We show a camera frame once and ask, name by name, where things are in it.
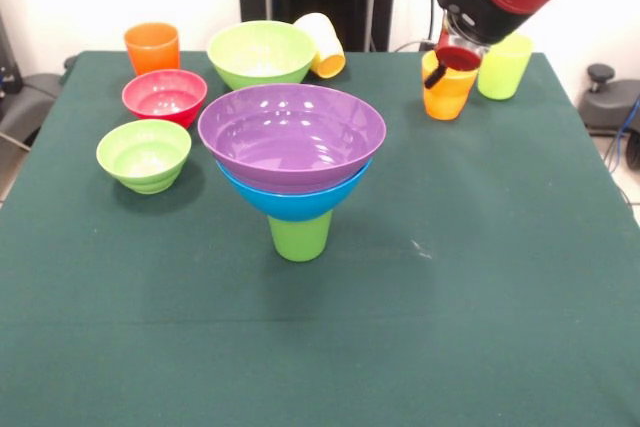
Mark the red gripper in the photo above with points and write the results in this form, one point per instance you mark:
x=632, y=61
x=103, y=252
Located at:
x=457, y=58

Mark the orange cup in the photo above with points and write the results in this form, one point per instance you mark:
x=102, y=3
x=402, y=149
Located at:
x=447, y=102

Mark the purple bowl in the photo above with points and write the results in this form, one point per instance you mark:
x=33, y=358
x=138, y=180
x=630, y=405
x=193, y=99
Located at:
x=290, y=137

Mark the blue bowl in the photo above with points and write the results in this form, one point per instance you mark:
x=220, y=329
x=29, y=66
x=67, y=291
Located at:
x=295, y=204

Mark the green cup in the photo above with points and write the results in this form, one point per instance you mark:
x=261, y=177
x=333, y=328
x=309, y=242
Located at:
x=300, y=242

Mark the lime yellow cup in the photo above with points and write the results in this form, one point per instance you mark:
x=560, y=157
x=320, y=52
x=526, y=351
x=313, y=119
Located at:
x=502, y=77

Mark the large green bowl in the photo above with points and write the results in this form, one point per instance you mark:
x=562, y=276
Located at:
x=260, y=62

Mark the black caster base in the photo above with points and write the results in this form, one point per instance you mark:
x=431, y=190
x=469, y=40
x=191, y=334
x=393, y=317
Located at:
x=612, y=102

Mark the pink bowl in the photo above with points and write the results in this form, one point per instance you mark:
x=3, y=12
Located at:
x=165, y=102

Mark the dark green table cloth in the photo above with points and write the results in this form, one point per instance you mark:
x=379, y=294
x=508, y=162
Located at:
x=320, y=322

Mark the red-orange cup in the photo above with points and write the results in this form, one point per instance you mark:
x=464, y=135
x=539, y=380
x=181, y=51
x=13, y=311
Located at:
x=152, y=52

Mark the small green bowl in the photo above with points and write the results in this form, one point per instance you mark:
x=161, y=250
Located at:
x=145, y=167

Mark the grey caster base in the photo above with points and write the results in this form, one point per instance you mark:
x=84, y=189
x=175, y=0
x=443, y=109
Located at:
x=25, y=107

